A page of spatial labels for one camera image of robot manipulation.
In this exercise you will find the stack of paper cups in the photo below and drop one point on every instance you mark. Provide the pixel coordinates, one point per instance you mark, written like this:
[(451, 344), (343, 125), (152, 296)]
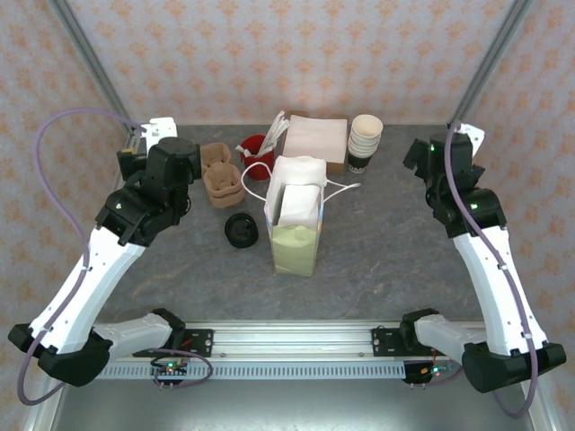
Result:
[(365, 134)]

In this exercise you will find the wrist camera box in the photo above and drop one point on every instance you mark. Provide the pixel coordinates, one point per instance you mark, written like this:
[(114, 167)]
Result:
[(474, 134), (161, 129)]

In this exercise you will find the black cup lid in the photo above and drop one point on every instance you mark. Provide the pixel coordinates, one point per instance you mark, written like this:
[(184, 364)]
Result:
[(241, 230)]

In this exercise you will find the right aluminium frame post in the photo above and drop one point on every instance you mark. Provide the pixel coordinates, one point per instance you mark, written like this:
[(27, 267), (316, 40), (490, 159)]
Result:
[(489, 67)]

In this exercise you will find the napkins in brown box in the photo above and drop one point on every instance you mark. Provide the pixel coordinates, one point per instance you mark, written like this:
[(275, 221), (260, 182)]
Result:
[(337, 168)]

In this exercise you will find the right circuit board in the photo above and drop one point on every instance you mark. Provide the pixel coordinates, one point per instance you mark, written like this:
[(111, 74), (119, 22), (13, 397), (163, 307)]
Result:
[(431, 371)]

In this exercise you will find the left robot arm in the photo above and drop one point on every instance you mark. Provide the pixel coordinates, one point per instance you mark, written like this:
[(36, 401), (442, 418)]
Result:
[(99, 278)]

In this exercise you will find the black right mount plate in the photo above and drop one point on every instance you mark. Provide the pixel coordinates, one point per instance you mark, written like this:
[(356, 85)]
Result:
[(386, 343)]

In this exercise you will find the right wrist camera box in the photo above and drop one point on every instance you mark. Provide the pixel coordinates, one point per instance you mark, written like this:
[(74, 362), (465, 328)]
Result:
[(474, 134)]

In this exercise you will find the aluminium frame post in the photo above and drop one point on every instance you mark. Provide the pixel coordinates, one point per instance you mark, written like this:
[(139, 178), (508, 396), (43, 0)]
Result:
[(94, 67), (489, 67)]

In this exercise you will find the red plastic cup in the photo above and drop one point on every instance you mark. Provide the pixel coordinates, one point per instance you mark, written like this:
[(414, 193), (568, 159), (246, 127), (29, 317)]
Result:
[(258, 155)]

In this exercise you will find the white paper napkin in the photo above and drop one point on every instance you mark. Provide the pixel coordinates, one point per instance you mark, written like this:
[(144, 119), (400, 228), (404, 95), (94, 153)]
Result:
[(298, 204)]

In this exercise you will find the stack of pulp cup carriers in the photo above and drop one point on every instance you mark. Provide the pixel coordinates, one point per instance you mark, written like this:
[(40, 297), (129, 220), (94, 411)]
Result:
[(222, 184)]

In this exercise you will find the stack of white napkins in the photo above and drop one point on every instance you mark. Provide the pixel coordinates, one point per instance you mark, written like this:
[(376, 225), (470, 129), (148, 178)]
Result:
[(319, 137)]

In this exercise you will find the grey metal base panel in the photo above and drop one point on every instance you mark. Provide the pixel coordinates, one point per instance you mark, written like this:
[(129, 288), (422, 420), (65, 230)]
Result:
[(269, 404)]

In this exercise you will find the left aluminium frame post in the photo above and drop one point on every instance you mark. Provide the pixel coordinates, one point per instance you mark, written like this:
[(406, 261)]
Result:
[(94, 67)]

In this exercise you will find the black left mount plate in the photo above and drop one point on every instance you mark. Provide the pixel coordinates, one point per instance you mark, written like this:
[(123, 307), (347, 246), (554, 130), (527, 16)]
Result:
[(200, 343)]

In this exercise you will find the circuit board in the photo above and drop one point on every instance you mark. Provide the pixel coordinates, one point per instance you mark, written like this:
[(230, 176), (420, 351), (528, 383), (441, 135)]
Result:
[(431, 371), (170, 369)]

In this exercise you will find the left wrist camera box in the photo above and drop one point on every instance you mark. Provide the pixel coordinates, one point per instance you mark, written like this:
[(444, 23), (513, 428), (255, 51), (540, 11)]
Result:
[(161, 129)]

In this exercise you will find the black mount plate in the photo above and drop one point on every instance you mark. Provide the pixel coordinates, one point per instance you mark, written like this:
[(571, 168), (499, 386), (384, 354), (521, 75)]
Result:
[(386, 343), (200, 343)]

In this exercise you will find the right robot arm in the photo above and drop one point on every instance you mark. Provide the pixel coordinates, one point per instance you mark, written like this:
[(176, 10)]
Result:
[(494, 278)]

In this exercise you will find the paper takeout bag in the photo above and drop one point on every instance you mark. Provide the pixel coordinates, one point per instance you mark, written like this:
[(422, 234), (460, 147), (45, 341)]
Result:
[(292, 251)]

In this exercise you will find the aluminium mounting rail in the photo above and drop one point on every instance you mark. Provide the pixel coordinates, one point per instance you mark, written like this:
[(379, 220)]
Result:
[(292, 336)]

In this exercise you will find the left circuit board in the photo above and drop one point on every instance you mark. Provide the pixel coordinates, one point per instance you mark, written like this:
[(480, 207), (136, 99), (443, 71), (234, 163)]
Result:
[(170, 369)]

